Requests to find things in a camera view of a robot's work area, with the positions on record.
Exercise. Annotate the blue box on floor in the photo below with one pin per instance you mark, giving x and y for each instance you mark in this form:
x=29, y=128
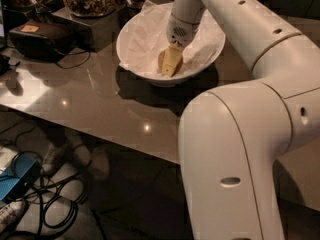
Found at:
x=22, y=171

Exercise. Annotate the white paper liner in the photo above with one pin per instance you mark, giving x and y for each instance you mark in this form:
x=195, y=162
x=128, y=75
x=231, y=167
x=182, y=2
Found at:
x=143, y=37

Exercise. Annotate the white shoe under table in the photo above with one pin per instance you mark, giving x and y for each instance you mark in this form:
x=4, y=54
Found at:
x=53, y=159

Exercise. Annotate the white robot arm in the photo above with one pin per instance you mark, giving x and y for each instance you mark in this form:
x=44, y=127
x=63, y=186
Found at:
x=230, y=136

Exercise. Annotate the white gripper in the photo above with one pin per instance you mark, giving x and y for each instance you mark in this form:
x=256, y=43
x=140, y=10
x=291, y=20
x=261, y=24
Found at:
x=180, y=33

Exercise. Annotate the dark box stand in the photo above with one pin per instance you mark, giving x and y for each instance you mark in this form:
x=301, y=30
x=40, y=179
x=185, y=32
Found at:
x=91, y=33

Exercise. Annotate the white shoe lower left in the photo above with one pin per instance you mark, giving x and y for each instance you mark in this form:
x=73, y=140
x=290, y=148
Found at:
x=11, y=213

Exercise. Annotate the white bowl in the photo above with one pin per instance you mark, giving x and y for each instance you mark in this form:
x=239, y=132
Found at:
x=213, y=50

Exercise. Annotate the black device with label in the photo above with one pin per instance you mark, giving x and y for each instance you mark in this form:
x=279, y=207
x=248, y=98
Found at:
x=42, y=41

